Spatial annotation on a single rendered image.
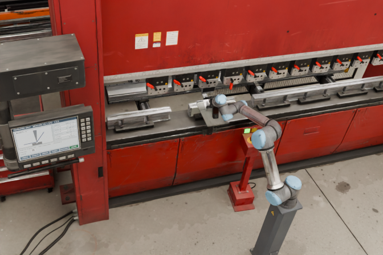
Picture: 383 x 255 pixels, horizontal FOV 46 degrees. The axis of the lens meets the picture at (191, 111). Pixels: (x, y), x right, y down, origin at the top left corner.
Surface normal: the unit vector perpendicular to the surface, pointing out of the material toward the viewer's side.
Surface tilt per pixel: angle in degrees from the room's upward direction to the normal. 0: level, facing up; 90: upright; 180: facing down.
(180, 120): 0
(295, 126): 90
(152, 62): 90
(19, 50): 0
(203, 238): 0
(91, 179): 90
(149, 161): 90
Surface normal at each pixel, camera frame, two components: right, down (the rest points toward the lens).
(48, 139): 0.39, 0.66
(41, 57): 0.11, -0.73
